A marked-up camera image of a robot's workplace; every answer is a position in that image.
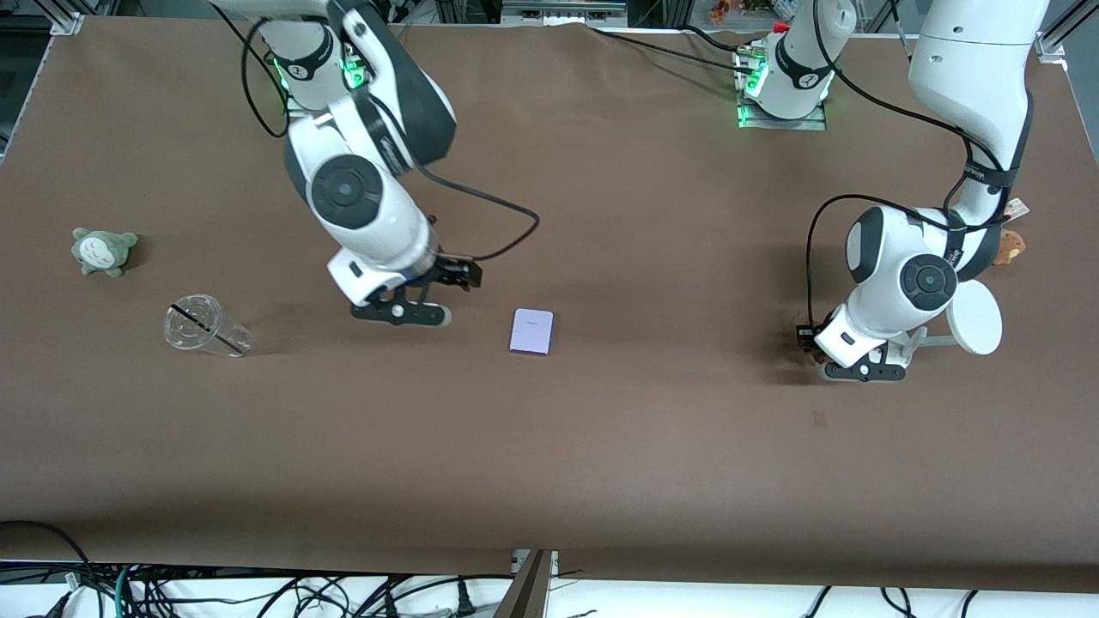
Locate grey green plush toy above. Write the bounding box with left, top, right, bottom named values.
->
left=71, top=228, right=139, bottom=278

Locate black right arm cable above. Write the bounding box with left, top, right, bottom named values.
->
left=240, top=13, right=542, bottom=263

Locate small white card box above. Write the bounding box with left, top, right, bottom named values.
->
left=509, top=308, right=555, bottom=356

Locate black drinking straw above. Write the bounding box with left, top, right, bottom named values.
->
left=170, top=304, right=246, bottom=356

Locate silver metal rail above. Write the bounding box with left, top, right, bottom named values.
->
left=502, top=0, right=628, bottom=27

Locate white round desk lamp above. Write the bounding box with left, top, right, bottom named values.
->
left=884, top=279, right=1004, bottom=366

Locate black cable across table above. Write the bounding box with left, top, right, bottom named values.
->
left=588, top=27, right=758, bottom=75

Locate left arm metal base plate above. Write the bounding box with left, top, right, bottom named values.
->
left=737, top=105, right=828, bottom=131

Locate grey metal post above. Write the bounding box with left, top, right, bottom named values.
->
left=494, top=549, right=559, bottom=618

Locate brown table cover sheet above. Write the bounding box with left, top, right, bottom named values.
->
left=0, top=15, right=1099, bottom=593

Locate clear plastic cup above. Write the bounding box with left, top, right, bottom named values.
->
left=163, top=294, right=253, bottom=358

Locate black looped floor cable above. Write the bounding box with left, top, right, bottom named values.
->
left=0, top=520, right=95, bottom=593

